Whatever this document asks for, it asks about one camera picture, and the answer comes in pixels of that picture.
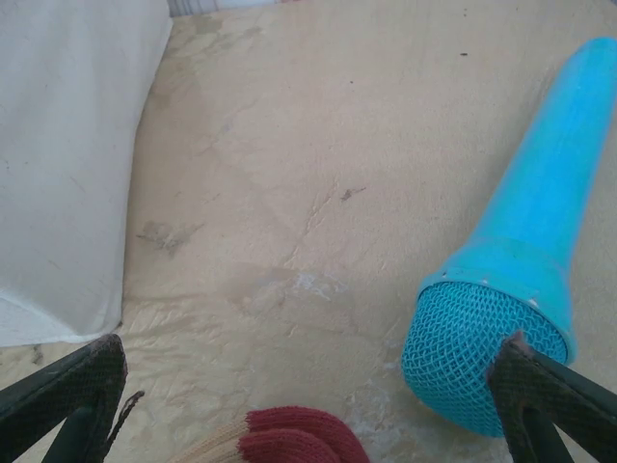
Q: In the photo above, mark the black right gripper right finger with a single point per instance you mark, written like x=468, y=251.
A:
x=544, y=400

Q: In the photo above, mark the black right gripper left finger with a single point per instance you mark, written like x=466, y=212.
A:
x=72, y=386

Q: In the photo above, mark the dark red sock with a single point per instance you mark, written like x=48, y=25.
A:
x=289, y=434

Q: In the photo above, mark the white fabric organizer box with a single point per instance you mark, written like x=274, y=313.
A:
x=58, y=144

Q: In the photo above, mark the blue plastic tube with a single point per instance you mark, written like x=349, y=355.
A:
x=554, y=193

